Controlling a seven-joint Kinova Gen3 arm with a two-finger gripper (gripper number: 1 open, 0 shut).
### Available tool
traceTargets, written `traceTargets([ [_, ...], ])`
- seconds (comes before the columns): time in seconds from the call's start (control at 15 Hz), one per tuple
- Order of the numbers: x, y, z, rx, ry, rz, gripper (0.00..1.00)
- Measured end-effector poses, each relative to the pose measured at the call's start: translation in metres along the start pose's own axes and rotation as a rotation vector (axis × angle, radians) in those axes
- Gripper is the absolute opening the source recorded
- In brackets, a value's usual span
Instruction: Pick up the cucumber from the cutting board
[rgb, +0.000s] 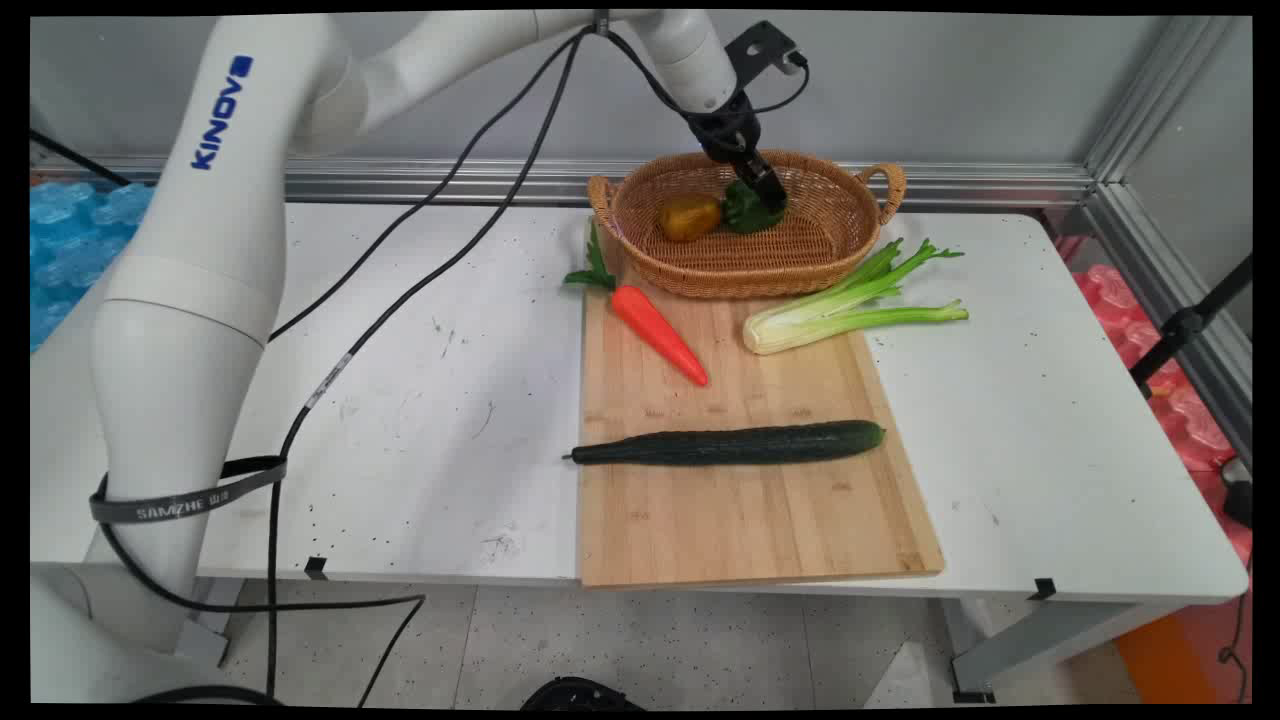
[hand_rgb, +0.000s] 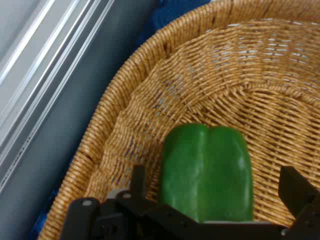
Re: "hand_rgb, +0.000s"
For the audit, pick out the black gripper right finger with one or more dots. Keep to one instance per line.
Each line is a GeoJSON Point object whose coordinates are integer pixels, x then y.
{"type": "Point", "coordinates": [297, 195]}

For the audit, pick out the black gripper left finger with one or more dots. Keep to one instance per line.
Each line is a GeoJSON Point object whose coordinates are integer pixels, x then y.
{"type": "Point", "coordinates": [138, 182]}

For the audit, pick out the green bell pepper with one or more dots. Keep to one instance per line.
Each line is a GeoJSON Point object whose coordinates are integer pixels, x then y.
{"type": "Point", "coordinates": [205, 170]}

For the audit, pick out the woven wicker basket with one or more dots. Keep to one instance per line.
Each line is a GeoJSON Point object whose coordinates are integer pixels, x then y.
{"type": "Point", "coordinates": [225, 87]}

